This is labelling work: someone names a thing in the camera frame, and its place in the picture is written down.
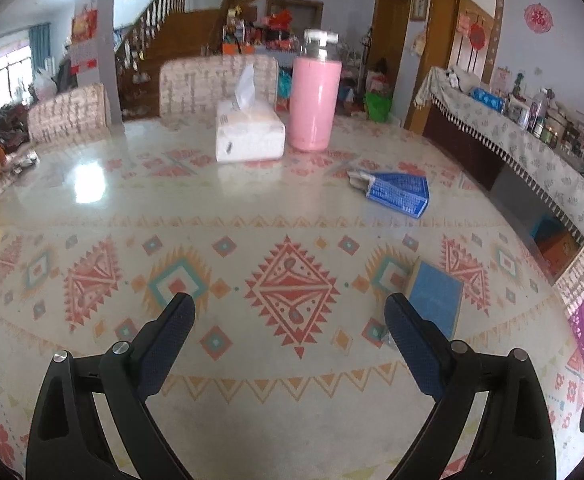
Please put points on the brown wooden door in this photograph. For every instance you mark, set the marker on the brown wooden door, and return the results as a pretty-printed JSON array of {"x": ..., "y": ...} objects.
[{"x": 394, "y": 45}]

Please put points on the red paper wall decoration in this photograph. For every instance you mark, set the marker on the red paper wall decoration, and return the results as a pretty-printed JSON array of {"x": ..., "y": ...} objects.
[{"x": 539, "y": 19}]

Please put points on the blue box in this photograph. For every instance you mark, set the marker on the blue box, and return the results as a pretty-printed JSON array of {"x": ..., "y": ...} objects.
[{"x": 434, "y": 302}]

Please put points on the orange box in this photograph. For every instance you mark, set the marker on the orange box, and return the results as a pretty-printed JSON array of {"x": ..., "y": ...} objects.
[{"x": 557, "y": 245}]

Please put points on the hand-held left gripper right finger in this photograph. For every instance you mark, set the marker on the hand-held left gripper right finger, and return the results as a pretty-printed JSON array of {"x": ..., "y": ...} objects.
[{"x": 412, "y": 345}]

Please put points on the red door ornament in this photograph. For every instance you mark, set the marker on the red door ornament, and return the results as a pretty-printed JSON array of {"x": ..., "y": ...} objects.
[{"x": 477, "y": 36}]

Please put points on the framed wall picture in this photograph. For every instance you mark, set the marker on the framed wall picture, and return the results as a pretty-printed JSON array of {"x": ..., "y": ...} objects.
[{"x": 419, "y": 4}]

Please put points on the red wall calendar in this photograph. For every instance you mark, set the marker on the red wall calendar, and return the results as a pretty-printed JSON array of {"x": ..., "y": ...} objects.
[{"x": 84, "y": 35}]

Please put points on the clear plastic bottle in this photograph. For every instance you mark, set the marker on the clear plastic bottle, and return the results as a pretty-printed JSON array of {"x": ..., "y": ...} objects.
[{"x": 539, "y": 110}]

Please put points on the green bag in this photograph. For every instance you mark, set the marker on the green bag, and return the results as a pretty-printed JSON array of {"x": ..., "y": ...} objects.
[{"x": 378, "y": 106}]

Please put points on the blue wipes packet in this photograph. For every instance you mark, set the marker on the blue wipes packet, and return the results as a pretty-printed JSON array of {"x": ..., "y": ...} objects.
[{"x": 488, "y": 99}]

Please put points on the geometric patterned tablecloth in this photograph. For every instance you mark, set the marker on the geometric patterned tablecloth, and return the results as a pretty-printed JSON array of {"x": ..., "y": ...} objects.
[{"x": 282, "y": 240}]

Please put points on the sideboard with patterned cloth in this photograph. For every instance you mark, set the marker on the sideboard with patterned cloth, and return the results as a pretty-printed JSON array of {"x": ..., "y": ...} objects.
[{"x": 522, "y": 160}]

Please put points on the wooden staircase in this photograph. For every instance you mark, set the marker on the wooden staircase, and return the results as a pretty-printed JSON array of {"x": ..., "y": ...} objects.
[{"x": 172, "y": 35}]

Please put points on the pink pump bottle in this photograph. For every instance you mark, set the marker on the pink pump bottle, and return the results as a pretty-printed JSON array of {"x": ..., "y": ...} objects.
[{"x": 314, "y": 105}]

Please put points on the blue printed packet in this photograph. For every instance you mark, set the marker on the blue printed packet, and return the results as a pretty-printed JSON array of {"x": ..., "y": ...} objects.
[{"x": 397, "y": 192}]

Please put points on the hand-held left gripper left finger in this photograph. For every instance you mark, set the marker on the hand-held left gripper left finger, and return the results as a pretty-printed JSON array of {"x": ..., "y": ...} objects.
[{"x": 167, "y": 340}]

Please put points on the wooden door frame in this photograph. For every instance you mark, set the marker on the wooden door frame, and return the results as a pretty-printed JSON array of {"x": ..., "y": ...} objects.
[{"x": 442, "y": 25}]

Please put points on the blue curtain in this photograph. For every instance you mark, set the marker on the blue curtain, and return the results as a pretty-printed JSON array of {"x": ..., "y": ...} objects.
[{"x": 39, "y": 45}]

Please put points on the white tissue pack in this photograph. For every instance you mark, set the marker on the white tissue pack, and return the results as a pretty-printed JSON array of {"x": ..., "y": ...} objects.
[{"x": 249, "y": 132}]

